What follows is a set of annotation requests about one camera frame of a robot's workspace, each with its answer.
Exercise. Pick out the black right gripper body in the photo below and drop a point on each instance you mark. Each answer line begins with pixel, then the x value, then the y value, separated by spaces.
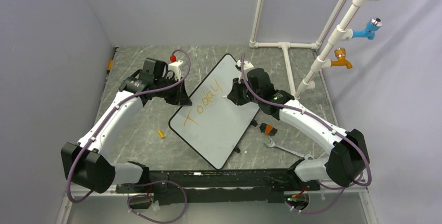
pixel 243 96

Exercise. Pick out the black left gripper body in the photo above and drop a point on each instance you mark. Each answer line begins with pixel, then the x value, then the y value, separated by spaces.
pixel 169 81

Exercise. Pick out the white whiteboard black frame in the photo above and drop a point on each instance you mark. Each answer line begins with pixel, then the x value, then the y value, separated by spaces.
pixel 213 125

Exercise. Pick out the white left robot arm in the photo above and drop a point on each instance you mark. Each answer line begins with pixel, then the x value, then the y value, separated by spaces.
pixel 85 162

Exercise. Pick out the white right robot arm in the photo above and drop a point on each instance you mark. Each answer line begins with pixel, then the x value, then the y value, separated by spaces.
pixel 347 155

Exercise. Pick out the black orange eraser block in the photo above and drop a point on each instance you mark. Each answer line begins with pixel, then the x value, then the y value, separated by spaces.
pixel 268 129

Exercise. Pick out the silver open-end wrench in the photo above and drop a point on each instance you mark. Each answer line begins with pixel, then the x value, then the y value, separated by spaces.
pixel 271 144

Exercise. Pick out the blue faucet tap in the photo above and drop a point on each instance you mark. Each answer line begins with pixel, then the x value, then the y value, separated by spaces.
pixel 369 32

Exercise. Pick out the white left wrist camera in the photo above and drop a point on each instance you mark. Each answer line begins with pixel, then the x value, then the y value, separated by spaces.
pixel 175 68

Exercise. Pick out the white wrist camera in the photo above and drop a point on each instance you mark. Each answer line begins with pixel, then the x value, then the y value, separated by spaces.
pixel 244 67
pixel 175 68

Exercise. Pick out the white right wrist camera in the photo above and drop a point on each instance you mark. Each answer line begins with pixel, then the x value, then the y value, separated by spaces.
pixel 244 67

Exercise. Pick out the orange black pen at wall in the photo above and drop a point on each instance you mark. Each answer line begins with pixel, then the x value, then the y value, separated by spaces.
pixel 109 66

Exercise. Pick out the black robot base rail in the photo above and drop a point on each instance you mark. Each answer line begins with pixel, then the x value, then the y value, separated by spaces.
pixel 220 186

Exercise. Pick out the white pvc pipe frame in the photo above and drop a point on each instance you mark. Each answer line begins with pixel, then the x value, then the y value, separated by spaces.
pixel 331 36

